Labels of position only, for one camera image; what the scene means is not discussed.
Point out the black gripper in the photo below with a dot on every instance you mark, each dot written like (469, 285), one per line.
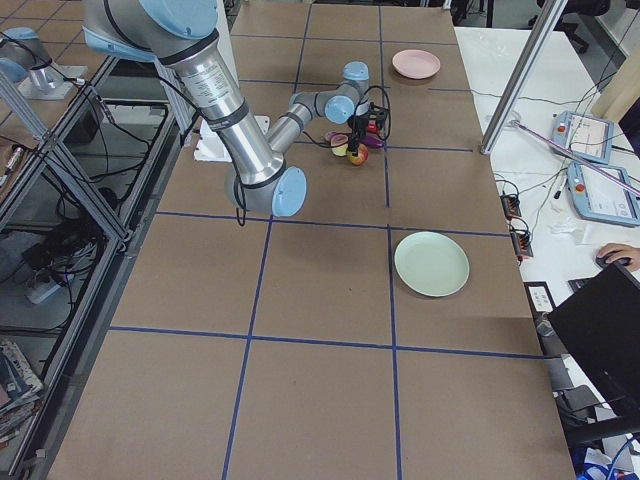
(356, 124)

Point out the pink peach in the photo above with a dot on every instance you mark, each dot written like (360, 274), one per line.
(339, 145)

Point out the purple eggplant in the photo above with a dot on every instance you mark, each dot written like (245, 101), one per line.
(367, 140)

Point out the red yellow pomegranate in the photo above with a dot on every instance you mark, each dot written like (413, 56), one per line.
(359, 156)

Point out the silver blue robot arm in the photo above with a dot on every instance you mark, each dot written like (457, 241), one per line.
(26, 62)
(183, 36)

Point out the person's hand on mouse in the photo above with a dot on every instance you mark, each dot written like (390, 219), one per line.
(618, 250)

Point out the pink plate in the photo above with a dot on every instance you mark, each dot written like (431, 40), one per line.
(416, 64)

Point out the green plate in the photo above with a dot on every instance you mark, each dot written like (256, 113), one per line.
(431, 264)

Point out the orange black circuit board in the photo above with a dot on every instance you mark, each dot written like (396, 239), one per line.
(511, 205)

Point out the upper teach pendant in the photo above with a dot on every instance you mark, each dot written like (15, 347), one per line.
(586, 136)

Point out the teach pendant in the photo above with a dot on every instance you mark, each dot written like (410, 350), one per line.
(603, 196)
(586, 136)

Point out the lower teach pendant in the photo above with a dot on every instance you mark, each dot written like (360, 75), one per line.
(603, 196)

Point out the black computer mouse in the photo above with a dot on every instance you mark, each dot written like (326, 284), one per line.
(602, 262)

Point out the black laptop monitor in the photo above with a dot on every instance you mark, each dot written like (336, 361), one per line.
(599, 327)

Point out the stack of magazines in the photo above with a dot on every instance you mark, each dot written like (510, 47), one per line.
(20, 390)

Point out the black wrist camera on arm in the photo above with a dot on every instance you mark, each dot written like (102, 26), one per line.
(378, 115)

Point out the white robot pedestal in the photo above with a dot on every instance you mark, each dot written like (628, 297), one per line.
(211, 77)

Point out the aluminium frame post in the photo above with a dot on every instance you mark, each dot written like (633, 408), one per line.
(539, 34)

